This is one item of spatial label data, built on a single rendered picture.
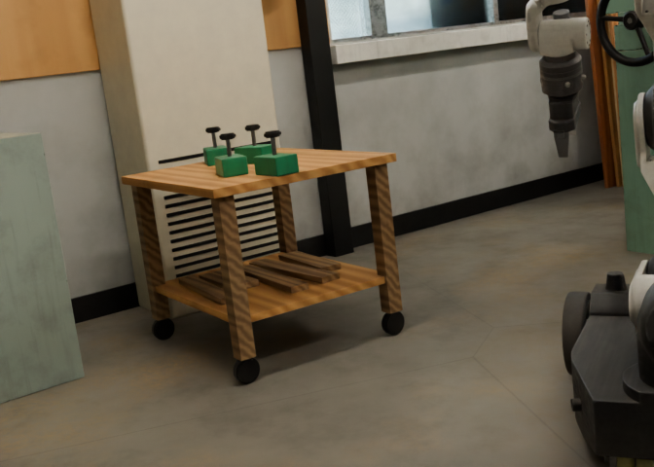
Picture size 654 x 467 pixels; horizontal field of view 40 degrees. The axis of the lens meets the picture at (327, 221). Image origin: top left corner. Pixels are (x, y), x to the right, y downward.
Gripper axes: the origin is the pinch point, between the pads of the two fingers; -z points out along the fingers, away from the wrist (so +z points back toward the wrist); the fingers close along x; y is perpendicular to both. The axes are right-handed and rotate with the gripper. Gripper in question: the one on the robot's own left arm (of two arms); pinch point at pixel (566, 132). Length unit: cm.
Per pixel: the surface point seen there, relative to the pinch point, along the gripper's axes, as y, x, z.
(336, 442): 42, -60, -43
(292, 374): 72, -26, -57
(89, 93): 171, 47, -5
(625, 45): 2, 120, -28
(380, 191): 56, 18, -26
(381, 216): 56, 15, -33
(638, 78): -2, 113, -38
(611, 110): 25, 233, -107
